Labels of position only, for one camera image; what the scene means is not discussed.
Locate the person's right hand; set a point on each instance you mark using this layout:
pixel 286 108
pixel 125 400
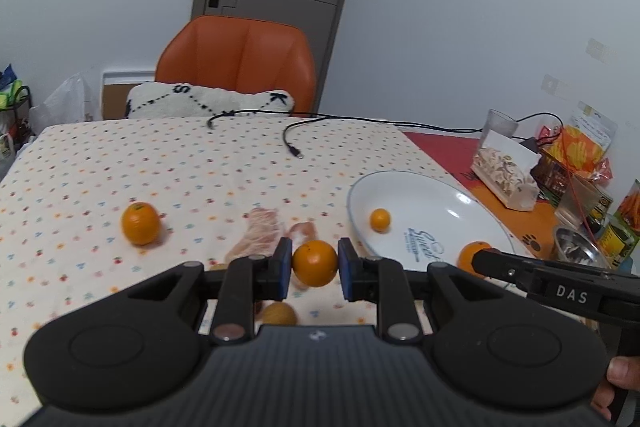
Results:
pixel 624 372

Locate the dark snack packet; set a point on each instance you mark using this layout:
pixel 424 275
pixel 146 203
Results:
pixel 552 174

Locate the white wall socket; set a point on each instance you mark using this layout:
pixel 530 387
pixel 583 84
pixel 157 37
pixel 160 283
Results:
pixel 551 83

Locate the black charger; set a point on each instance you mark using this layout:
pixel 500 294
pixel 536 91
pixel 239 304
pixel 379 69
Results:
pixel 531 144

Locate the metal bowl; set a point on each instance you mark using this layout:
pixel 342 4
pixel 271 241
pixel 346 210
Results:
pixel 580 247

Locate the patterned tissue box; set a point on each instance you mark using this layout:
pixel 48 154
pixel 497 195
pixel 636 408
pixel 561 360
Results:
pixel 502 172

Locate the brown round fruit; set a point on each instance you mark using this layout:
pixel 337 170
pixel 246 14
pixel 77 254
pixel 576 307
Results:
pixel 278 314

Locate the blue packet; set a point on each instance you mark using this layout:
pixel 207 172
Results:
pixel 7 74

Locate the white round plate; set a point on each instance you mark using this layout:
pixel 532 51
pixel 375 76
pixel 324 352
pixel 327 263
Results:
pixel 440 204

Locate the orange and yellow snack bag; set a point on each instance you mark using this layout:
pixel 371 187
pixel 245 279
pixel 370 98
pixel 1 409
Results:
pixel 575 149

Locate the clear drinking glass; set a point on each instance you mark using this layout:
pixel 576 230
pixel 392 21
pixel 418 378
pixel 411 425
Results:
pixel 500 123

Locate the small cluttered side table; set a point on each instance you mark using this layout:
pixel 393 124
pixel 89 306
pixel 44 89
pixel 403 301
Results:
pixel 20 117

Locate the orange leather chair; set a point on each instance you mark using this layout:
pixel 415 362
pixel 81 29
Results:
pixel 235 52

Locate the white framed brown board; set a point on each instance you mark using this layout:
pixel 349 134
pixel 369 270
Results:
pixel 114 97

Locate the yellow and green packet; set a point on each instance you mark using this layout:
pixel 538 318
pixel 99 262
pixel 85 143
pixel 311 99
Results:
pixel 614 238

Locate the carrot picture package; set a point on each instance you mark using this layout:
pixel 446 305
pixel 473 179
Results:
pixel 632 207

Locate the peeled pink pomelo piece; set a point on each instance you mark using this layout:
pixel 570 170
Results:
pixel 256 232

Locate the clear plastic cup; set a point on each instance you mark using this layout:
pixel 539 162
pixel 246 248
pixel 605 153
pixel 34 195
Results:
pixel 570 207

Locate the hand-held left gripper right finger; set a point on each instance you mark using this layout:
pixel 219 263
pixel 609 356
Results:
pixel 346 270

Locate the white fluffy pillow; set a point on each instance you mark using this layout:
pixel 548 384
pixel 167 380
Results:
pixel 165 99

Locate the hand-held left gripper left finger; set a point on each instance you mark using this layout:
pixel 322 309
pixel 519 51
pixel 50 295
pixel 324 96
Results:
pixel 283 268

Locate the white packet with yellow top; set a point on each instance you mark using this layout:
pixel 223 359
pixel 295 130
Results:
pixel 597 122

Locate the orange with green stem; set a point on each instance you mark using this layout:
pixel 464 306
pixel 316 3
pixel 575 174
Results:
pixel 140 224

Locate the red and orange table mat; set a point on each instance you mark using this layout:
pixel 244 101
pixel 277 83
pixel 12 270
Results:
pixel 450 152

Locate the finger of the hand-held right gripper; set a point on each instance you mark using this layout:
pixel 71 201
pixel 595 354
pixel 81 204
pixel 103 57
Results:
pixel 500 267

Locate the small round orange citrus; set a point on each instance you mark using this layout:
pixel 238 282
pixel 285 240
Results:
pixel 380 220

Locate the white plastic bag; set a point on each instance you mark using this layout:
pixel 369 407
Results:
pixel 65 102

